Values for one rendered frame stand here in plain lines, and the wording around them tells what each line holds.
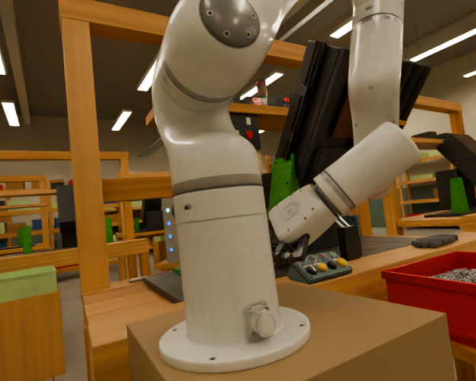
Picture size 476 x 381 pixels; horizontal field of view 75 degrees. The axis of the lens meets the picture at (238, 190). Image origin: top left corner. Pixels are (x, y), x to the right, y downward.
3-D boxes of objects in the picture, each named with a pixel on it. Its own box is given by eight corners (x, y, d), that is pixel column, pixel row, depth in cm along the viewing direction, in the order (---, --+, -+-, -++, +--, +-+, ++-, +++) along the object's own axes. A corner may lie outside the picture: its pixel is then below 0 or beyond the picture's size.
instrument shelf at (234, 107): (338, 119, 156) (337, 111, 156) (161, 106, 112) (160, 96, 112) (305, 132, 177) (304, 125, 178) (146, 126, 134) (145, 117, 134)
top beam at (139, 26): (351, 69, 183) (349, 55, 184) (60, 16, 110) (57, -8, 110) (339, 76, 191) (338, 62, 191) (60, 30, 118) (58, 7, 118)
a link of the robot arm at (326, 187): (316, 162, 56) (304, 173, 57) (336, 184, 49) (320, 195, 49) (341, 191, 60) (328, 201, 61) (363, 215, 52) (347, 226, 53)
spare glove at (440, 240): (431, 240, 123) (431, 233, 123) (462, 240, 114) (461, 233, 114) (403, 247, 112) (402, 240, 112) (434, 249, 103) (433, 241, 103)
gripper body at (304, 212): (308, 170, 58) (262, 208, 60) (329, 196, 49) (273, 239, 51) (330, 196, 61) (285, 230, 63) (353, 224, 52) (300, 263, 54)
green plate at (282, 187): (306, 218, 106) (311, 159, 110) (286, 213, 102) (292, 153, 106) (285, 218, 116) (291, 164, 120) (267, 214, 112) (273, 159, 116)
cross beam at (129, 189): (342, 184, 182) (340, 168, 182) (102, 202, 118) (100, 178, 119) (335, 185, 186) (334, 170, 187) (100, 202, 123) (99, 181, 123)
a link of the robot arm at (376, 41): (359, 71, 70) (350, 202, 64) (347, 20, 57) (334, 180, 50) (403, 64, 66) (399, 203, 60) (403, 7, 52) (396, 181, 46)
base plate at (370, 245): (439, 243, 127) (438, 237, 127) (181, 310, 73) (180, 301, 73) (356, 239, 163) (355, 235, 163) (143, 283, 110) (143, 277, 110)
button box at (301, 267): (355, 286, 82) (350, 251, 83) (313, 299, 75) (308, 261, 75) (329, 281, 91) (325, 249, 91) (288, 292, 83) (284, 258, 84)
